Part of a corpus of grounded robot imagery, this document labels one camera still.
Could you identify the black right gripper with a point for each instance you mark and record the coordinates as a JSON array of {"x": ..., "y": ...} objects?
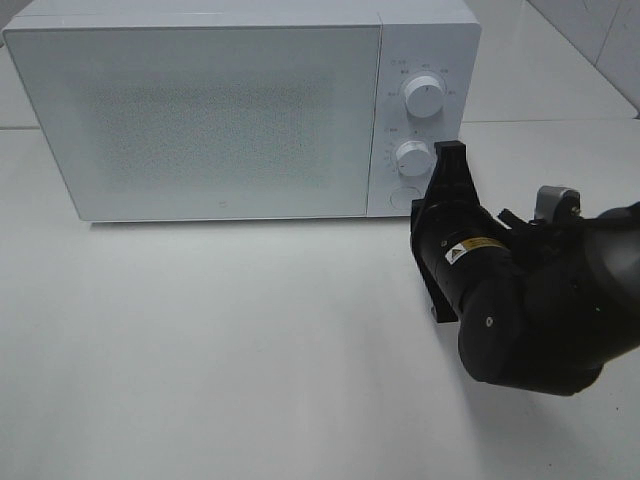
[{"x": 455, "y": 245}]

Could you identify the white timer knob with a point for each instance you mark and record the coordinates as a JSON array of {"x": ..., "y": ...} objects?
[{"x": 413, "y": 158}]

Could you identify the white microwave door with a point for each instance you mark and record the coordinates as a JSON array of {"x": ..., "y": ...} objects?
[{"x": 204, "y": 124}]

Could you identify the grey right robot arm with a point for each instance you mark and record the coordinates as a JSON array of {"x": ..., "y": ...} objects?
[{"x": 541, "y": 305}]

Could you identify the round door release button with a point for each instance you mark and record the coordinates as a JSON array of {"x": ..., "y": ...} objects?
[{"x": 401, "y": 199}]

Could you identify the white power knob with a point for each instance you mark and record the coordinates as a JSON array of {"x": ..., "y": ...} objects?
[{"x": 423, "y": 94}]

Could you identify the white microwave oven body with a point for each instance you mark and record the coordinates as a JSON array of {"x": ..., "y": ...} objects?
[{"x": 441, "y": 37}]

